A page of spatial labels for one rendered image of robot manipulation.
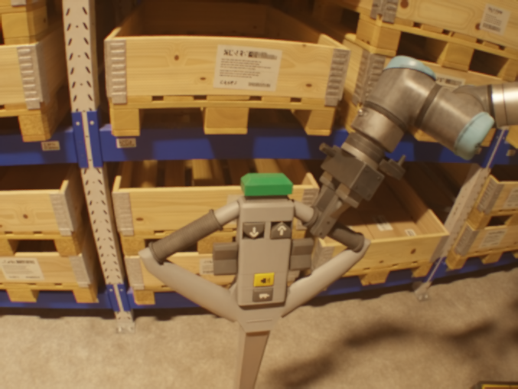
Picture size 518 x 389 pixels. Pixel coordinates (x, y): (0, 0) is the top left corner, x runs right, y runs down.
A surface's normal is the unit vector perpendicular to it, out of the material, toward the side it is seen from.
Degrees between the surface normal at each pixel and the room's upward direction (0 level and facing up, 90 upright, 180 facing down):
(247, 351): 89
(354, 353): 0
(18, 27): 90
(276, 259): 74
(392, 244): 90
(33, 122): 90
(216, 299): 68
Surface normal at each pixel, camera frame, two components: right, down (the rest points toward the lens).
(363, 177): 0.22, 0.33
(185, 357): 0.11, -0.81
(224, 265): 0.22, 0.05
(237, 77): 0.20, 0.58
